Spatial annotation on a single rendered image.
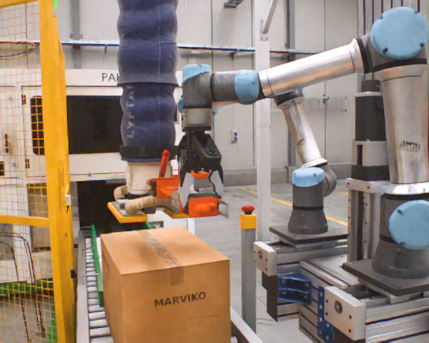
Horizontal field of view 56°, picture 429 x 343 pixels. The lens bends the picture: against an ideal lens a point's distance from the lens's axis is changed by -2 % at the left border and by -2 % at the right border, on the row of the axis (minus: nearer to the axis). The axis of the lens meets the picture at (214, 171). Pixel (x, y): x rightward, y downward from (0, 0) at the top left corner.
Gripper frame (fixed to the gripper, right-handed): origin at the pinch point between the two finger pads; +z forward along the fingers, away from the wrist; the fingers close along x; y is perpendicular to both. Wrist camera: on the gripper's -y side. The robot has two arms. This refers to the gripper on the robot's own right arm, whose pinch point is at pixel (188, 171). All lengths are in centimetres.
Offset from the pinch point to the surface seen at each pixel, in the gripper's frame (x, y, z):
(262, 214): 155, -209, 70
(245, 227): 26.0, 8.8, 28.8
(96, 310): -45, -17, 70
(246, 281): 26, 8, 57
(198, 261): -14, 52, 29
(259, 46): 152, -208, -114
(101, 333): -46, 10, 70
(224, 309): -5, 54, 48
